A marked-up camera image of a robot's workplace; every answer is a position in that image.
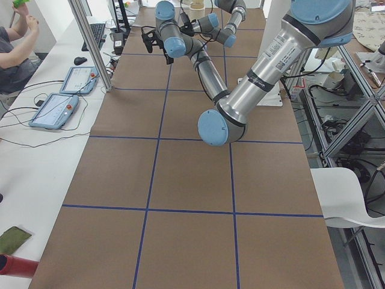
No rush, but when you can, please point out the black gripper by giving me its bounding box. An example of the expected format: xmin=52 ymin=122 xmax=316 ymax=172
xmin=162 ymin=47 xmax=174 ymax=64

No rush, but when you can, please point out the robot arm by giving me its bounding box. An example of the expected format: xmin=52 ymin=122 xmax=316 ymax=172
xmin=155 ymin=1 xmax=356 ymax=146
xmin=180 ymin=0 xmax=247 ymax=48

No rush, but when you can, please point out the black power adapter box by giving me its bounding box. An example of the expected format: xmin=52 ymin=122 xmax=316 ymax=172
xmin=110 ymin=33 xmax=125 ymax=55

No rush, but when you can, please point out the black keyboard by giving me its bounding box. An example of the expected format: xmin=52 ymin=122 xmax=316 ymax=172
xmin=88 ymin=23 xmax=106 ymax=50

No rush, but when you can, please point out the far blue teach pendant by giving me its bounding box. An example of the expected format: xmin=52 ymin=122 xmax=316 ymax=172
xmin=60 ymin=66 xmax=99 ymax=95

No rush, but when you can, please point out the blue teach pendant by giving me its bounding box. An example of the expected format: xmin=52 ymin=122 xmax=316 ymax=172
xmin=60 ymin=66 xmax=99 ymax=95
xmin=28 ymin=93 xmax=79 ymax=129

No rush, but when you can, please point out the black computer mouse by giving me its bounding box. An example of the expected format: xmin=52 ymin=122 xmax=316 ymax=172
xmin=73 ymin=57 xmax=87 ymax=66

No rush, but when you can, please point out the near blue teach pendant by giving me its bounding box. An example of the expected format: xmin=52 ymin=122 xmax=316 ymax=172
xmin=28 ymin=93 xmax=79 ymax=129

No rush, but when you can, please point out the seated person grey shirt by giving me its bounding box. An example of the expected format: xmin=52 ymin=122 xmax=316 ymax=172
xmin=0 ymin=5 xmax=42 ymax=94

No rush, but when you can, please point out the white curved paper sheet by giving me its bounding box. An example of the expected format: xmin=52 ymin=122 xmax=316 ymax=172
xmin=310 ymin=167 xmax=384 ymax=229

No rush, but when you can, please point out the green cloth pouch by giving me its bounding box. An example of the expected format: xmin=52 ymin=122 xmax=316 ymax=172
xmin=1 ymin=226 xmax=32 ymax=255

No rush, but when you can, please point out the red cylinder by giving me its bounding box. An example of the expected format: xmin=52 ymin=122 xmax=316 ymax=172
xmin=1 ymin=254 xmax=39 ymax=278

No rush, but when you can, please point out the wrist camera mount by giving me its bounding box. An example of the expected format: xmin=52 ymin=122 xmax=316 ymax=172
xmin=141 ymin=25 xmax=164 ymax=54

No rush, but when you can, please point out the aluminium frame post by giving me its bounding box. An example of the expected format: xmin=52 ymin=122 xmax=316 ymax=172
xmin=68 ymin=0 xmax=112 ymax=92

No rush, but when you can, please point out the white pedestal column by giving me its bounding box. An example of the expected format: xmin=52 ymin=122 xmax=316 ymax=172
xmin=237 ymin=1 xmax=307 ymax=111

